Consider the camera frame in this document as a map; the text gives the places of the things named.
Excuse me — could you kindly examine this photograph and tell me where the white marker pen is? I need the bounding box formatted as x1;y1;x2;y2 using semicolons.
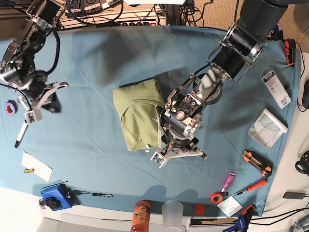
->
14;120;28;148

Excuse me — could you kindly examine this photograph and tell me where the frosted plastic cup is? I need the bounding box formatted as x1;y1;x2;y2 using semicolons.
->
162;201;183;232

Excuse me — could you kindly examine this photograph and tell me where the orange black clamp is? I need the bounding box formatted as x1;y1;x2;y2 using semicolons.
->
284;39;296;66

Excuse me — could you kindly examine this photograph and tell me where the white paper card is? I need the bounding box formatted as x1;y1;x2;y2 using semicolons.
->
21;152;53;182

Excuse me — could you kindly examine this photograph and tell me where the blue table cloth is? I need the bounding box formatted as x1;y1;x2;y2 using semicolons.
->
0;27;301;215

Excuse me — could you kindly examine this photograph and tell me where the black lanyard with carabiner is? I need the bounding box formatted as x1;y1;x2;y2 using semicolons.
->
72;189;114;199

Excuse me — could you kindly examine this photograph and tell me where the olive green t-shirt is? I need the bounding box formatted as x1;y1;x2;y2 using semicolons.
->
112;79;165;151

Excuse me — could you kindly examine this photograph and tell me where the orange drink can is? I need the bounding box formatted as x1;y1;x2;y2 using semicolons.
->
130;200;151;232

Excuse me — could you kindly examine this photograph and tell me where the purple tape roll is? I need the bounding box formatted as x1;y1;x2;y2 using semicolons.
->
5;100;18;115

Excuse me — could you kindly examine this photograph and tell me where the black power adapter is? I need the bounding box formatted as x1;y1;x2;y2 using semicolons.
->
283;191;306;200

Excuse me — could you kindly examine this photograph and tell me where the black power strip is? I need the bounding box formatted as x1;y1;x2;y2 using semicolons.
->
120;20;166;26

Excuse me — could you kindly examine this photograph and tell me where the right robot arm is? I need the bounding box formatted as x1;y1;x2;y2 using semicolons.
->
0;0;65;113

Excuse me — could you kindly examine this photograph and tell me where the blue box with knob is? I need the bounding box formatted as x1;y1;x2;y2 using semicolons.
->
41;184;73;211

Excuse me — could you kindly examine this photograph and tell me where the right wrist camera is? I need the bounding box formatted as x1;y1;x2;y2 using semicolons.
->
24;109;42;124

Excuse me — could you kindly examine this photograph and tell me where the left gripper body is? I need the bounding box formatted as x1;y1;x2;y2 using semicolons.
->
153;116;208;161

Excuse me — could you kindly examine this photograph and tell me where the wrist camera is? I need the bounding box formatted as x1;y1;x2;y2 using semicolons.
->
24;109;42;124
150;151;168;169

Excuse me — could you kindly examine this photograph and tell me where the small gold battery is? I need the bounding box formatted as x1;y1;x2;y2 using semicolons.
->
24;169;34;173

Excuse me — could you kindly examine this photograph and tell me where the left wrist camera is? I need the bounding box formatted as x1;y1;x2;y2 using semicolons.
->
150;151;168;169

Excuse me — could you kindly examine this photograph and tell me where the orange tape roll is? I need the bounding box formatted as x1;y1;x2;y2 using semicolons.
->
210;192;225;204

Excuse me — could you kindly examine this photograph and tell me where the black computer mouse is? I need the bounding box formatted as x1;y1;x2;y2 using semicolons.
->
302;79;309;109

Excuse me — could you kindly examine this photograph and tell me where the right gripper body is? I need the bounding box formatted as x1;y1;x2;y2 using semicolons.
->
18;81;68;111

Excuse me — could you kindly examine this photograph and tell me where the orange black utility knife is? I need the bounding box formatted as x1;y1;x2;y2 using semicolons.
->
242;150;273;178

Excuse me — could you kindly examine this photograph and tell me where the blue black clamp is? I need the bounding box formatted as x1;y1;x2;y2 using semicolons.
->
267;23;284;42

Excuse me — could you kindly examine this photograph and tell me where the pink glue tube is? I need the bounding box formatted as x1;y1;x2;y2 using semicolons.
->
221;172;237;193

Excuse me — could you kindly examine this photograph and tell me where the white square card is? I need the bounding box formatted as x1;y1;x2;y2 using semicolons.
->
217;196;243;217

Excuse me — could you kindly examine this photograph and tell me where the blue bar clamp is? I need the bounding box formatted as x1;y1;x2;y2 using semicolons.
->
223;204;255;232

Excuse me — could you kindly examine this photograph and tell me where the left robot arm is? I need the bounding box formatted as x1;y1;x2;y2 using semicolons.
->
151;0;303;166

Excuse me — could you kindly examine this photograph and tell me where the orange handled screwdriver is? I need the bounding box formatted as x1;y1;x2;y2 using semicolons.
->
233;179;267;196

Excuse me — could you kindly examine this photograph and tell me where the black zip tie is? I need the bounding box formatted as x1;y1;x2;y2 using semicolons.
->
42;181;68;189

